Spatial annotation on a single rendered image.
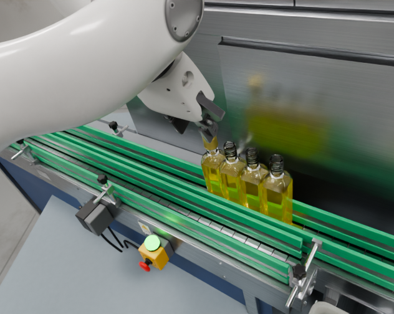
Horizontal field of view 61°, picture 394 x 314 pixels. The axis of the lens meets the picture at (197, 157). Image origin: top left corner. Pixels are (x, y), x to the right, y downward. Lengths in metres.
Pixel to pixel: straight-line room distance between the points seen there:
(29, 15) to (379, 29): 3.55
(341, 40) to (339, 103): 0.13
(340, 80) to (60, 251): 1.21
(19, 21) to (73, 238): 2.88
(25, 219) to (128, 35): 2.71
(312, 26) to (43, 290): 1.24
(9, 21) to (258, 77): 3.51
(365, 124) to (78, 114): 0.61
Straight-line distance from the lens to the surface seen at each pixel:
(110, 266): 1.36
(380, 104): 0.73
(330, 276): 0.90
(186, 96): 0.41
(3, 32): 4.20
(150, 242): 1.01
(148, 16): 0.26
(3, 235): 2.94
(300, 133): 0.83
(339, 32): 0.68
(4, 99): 0.28
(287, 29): 0.71
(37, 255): 1.56
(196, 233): 0.92
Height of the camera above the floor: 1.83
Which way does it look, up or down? 43 degrees down
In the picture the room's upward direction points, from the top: 15 degrees counter-clockwise
